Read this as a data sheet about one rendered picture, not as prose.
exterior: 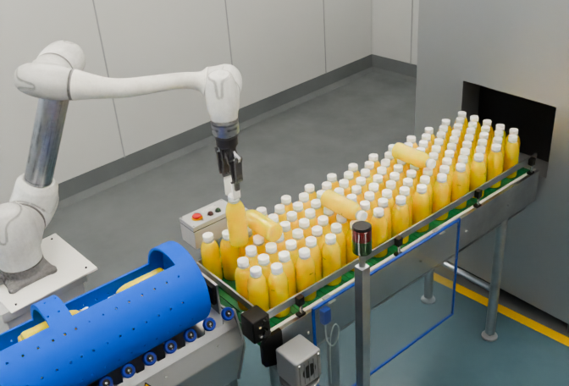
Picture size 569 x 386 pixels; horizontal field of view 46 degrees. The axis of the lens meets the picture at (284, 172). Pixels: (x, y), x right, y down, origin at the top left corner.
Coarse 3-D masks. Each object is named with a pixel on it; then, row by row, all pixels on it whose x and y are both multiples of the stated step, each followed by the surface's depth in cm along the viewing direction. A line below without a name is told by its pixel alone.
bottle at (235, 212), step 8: (232, 208) 228; (240, 208) 229; (232, 216) 228; (240, 216) 229; (232, 224) 230; (240, 224) 231; (232, 232) 232; (240, 232) 232; (232, 240) 234; (240, 240) 234; (248, 240) 237
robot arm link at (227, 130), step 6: (216, 126) 212; (222, 126) 211; (228, 126) 211; (234, 126) 213; (216, 132) 213; (222, 132) 212; (228, 132) 212; (234, 132) 214; (222, 138) 215; (228, 138) 215
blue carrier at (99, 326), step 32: (160, 256) 226; (96, 288) 214; (128, 288) 197; (160, 288) 200; (192, 288) 205; (32, 320) 202; (64, 320) 186; (96, 320) 189; (128, 320) 193; (160, 320) 199; (192, 320) 209; (0, 352) 176; (32, 352) 179; (64, 352) 183; (96, 352) 188; (128, 352) 196; (0, 384) 173; (32, 384) 178; (64, 384) 184
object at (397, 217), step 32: (448, 128) 314; (480, 128) 314; (512, 160) 297; (352, 192) 265; (416, 192) 264; (448, 192) 270; (320, 224) 246; (384, 224) 249; (320, 256) 237; (352, 256) 246
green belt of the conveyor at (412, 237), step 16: (464, 208) 283; (432, 224) 273; (384, 256) 256; (352, 272) 249; (320, 288) 242; (336, 288) 241; (224, 304) 238; (304, 304) 234; (240, 320) 230; (272, 320) 228
